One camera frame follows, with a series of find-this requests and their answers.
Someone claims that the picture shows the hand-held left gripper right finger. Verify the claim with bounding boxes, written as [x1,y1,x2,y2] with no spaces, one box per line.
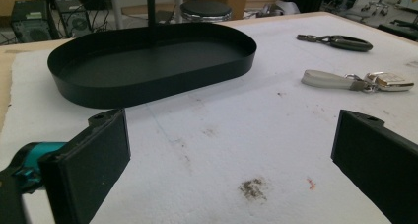
[330,109,418,224]

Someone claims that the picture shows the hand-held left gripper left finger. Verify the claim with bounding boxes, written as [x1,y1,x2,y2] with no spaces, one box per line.
[38,108,132,224]

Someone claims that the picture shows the white strap silver key fob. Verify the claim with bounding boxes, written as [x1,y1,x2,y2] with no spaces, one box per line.
[301,69,415,94]

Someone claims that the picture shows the black tray with hanger stand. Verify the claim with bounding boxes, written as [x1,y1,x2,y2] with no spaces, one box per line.
[46,0,258,110]

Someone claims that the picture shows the black key fob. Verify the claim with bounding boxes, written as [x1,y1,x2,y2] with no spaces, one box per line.
[296,34,374,52]

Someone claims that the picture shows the small black computer tower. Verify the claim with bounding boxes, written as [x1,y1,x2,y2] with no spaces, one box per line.
[53,0,94,39]

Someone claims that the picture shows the white foam mat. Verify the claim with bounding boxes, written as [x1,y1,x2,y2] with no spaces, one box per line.
[0,13,418,224]

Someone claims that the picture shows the large black computer tower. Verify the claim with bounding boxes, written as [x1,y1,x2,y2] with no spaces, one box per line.
[9,0,54,44]

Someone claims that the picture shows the white stand pole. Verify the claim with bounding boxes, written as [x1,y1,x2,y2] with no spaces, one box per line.
[174,0,185,24]

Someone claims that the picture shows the black round stool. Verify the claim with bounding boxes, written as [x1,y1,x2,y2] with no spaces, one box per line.
[179,0,233,23]

